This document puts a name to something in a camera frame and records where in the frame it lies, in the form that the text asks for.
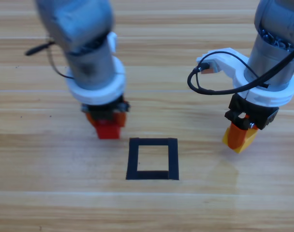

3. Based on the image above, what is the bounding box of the red wooden block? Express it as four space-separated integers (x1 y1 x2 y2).
95 119 121 140

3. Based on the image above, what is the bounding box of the thick black camera cable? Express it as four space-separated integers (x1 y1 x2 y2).
187 44 294 95

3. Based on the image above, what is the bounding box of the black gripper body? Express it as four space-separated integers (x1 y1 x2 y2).
224 93 280 130
80 95 130 121

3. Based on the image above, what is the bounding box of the white wrist mount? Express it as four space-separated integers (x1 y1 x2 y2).
196 47 294 107
65 32 127 106

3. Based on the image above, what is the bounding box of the black tape square outline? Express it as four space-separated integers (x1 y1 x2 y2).
125 137 180 181

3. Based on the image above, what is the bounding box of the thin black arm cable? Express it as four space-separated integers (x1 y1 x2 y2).
200 51 270 88

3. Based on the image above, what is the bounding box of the yellow wooden block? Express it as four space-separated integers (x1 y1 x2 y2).
221 127 259 155

